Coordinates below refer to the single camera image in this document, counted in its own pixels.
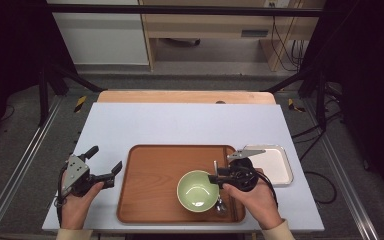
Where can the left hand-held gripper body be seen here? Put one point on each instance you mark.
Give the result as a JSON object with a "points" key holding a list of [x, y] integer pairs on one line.
{"points": [[75, 173]]}

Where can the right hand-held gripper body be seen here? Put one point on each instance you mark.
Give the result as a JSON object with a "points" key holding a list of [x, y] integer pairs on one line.
{"points": [[243, 175]]}

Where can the light green bowl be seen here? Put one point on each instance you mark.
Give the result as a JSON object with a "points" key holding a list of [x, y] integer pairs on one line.
{"points": [[196, 193]]}

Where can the metal spoon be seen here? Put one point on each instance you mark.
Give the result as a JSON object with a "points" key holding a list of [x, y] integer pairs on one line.
{"points": [[220, 205]]}

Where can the small white metal tray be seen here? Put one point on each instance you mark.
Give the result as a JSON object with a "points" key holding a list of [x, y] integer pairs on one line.
{"points": [[275, 166]]}

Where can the brown wooden serving tray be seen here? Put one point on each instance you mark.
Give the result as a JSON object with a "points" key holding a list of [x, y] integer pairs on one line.
{"points": [[153, 186]]}

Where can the person's left hand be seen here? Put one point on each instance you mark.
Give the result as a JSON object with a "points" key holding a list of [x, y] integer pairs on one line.
{"points": [[78, 206]]}

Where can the person's right hand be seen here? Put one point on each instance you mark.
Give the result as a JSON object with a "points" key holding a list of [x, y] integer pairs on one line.
{"points": [[256, 206]]}

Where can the yellow black tape strip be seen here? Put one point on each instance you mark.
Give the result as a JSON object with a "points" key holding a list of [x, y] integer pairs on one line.
{"points": [[80, 104], [293, 106]]}

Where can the black metal stand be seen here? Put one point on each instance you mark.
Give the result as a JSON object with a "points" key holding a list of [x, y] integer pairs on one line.
{"points": [[320, 100], [43, 96]]}

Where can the light wooden table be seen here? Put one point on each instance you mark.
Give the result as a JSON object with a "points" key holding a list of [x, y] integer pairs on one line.
{"points": [[186, 97]]}

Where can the white cabinet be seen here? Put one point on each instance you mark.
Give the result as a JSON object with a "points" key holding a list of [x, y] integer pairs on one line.
{"points": [[103, 36]]}

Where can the black curtain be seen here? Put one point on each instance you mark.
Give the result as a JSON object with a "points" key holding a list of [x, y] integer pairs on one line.
{"points": [[10, 60], [370, 83]]}

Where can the dark object under desk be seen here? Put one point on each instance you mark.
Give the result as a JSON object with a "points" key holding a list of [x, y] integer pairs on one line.
{"points": [[183, 42]]}

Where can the grey label plate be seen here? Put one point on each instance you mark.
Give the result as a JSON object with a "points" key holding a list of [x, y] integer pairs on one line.
{"points": [[254, 33]]}

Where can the light wooden desk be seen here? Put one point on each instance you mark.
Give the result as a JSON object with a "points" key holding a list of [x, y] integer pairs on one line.
{"points": [[213, 23]]}

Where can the metal floor rail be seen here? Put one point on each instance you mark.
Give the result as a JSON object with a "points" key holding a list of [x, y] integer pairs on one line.
{"points": [[343, 173], [20, 163]]}

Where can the black horizontal frame bar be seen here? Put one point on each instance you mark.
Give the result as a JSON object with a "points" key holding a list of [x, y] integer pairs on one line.
{"points": [[180, 10]]}

